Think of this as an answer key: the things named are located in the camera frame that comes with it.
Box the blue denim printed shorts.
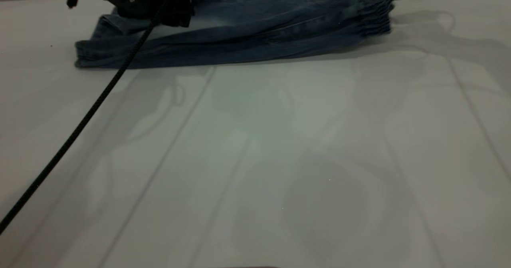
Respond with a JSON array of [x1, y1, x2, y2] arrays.
[[75, 0, 396, 69]]

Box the left arm braided black cable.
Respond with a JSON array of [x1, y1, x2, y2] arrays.
[[0, 0, 183, 235]]

